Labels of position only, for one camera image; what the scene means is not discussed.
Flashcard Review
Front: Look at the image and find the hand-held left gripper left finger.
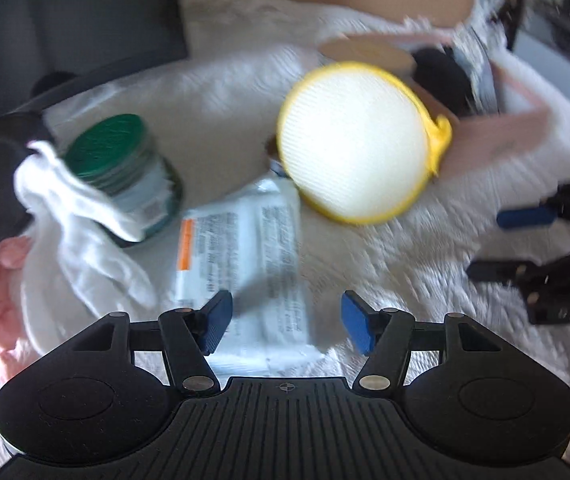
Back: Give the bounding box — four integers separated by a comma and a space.
72, 290, 234, 395

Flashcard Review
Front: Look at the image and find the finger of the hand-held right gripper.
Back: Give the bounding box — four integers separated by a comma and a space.
496, 182, 570, 232
466, 256, 558, 287

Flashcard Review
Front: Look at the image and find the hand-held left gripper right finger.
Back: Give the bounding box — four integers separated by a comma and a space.
341, 290, 503, 392

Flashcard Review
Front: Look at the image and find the white sock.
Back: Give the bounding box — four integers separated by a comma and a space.
13, 140, 158, 308

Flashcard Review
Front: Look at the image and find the green-lid glass jar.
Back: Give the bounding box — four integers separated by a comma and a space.
65, 114, 186, 248

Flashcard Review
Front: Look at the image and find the white wipes packet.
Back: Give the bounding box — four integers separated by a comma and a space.
174, 172, 326, 376

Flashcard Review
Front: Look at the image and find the white textured bedspread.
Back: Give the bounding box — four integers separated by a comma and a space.
0, 0, 570, 466

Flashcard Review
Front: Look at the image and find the pink box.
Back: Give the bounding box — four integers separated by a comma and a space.
317, 30, 553, 176

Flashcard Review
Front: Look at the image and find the black fuzzy item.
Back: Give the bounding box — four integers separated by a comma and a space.
410, 47, 476, 116

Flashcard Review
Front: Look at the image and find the grey white fabric item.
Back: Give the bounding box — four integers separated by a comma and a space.
452, 0, 508, 116

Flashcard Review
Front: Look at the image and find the yellow-rimmed white mesh ball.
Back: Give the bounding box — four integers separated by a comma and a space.
276, 61, 453, 225

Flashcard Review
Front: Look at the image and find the black curved monitor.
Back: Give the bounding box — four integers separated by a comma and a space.
0, 0, 189, 141

